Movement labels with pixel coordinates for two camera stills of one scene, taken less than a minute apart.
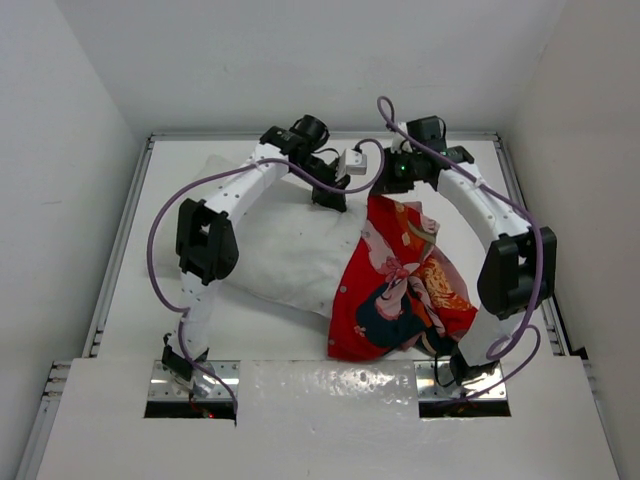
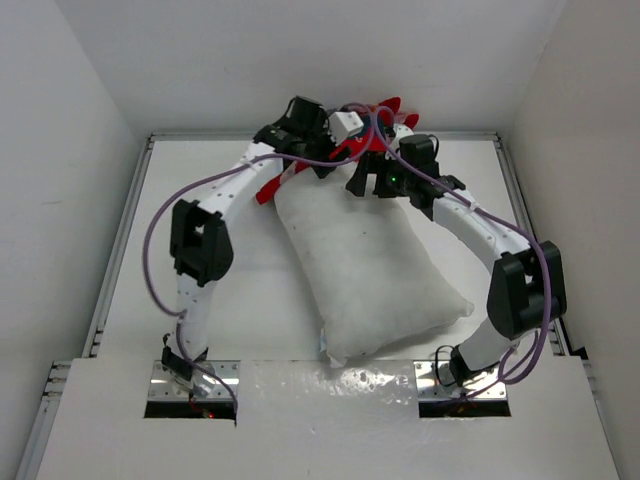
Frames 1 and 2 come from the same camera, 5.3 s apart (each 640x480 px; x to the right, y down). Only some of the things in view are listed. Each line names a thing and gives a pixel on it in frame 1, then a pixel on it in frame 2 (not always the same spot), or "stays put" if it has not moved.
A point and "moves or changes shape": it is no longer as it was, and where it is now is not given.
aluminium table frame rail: [550, 307] stays put
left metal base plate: [161, 385] stays put
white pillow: [291, 252] → [377, 269]
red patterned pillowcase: [398, 291] moves or changes shape
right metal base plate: [435, 381] stays put
